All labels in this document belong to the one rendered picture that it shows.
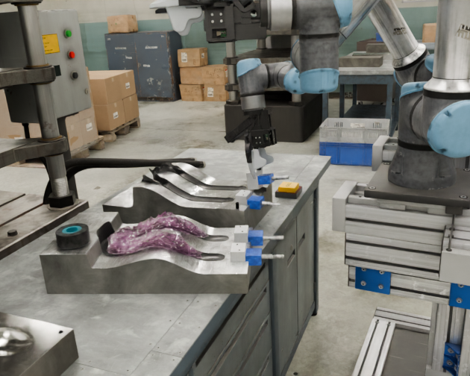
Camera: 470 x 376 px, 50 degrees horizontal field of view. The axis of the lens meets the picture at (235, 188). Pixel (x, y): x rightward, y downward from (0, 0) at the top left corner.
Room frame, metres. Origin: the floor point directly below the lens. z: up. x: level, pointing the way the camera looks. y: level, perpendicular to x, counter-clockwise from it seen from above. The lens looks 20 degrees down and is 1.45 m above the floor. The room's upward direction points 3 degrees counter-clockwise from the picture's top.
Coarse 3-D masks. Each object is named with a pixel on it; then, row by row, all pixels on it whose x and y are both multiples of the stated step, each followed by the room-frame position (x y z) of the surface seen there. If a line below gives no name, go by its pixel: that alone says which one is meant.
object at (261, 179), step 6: (246, 174) 1.51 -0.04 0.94; (258, 174) 1.51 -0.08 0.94; (264, 174) 1.52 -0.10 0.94; (270, 174) 1.50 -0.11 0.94; (252, 180) 1.50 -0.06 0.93; (258, 180) 1.49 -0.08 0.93; (264, 180) 1.49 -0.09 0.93; (270, 180) 1.48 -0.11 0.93; (252, 186) 1.50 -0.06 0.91; (258, 186) 1.49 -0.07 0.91
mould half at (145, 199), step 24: (192, 168) 1.68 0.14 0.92; (144, 192) 1.47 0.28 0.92; (168, 192) 1.47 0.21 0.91; (192, 192) 1.52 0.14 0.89; (216, 192) 1.52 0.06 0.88; (120, 216) 1.51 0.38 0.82; (144, 216) 1.48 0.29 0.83; (192, 216) 1.41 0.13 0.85; (216, 216) 1.38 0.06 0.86; (240, 216) 1.35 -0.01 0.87
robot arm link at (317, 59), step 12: (300, 36) 0.98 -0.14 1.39; (312, 36) 0.96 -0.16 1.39; (324, 36) 0.95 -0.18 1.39; (336, 36) 0.97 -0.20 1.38; (300, 48) 0.98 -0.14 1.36; (312, 48) 0.96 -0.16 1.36; (324, 48) 0.95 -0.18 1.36; (336, 48) 0.97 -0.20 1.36; (300, 60) 0.98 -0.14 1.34; (312, 60) 0.96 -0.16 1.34; (324, 60) 0.95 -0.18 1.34; (336, 60) 0.97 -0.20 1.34; (300, 72) 0.98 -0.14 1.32; (312, 72) 0.96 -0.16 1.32; (324, 72) 0.95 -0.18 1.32; (336, 72) 0.97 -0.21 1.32; (300, 84) 0.99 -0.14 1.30; (312, 84) 0.96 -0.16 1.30; (324, 84) 0.95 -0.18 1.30; (336, 84) 0.97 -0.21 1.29
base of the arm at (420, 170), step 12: (408, 144) 1.09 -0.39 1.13; (396, 156) 1.12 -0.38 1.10; (408, 156) 1.08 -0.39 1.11; (420, 156) 1.07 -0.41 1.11; (432, 156) 1.06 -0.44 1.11; (444, 156) 1.06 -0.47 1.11; (396, 168) 1.11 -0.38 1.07; (408, 168) 1.07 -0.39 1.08; (420, 168) 1.06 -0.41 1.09; (432, 168) 1.05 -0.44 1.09; (444, 168) 1.06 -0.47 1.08; (396, 180) 1.09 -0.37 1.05; (408, 180) 1.06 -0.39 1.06; (420, 180) 1.05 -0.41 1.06; (432, 180) 1.04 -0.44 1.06; (444, 180) 1.05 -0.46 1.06
